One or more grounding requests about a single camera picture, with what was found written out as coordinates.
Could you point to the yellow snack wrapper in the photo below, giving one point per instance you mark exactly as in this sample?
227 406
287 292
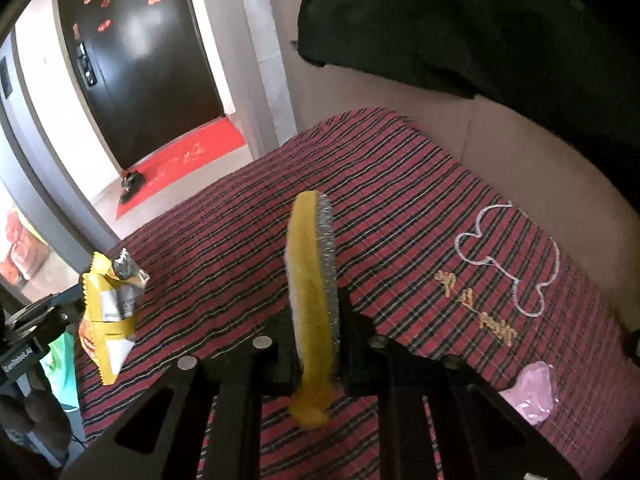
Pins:
112 289

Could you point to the red plaid tablecloth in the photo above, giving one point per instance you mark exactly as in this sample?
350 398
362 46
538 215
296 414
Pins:
433 254

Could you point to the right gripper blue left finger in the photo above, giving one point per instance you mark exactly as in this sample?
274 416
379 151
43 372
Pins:
282 369

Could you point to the black hanging bag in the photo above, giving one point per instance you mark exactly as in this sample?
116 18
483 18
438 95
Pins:
571 66

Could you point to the pink plastic scrap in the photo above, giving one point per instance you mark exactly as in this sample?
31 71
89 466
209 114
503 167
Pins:
533 394

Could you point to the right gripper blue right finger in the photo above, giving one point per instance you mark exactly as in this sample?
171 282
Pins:
354 358

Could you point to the yellow round sponge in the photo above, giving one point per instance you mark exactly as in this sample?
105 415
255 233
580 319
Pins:
312 288

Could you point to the dark entrance door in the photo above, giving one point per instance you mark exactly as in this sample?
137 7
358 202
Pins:
142 68

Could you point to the red door mat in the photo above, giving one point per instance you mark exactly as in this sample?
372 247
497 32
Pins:
181 157

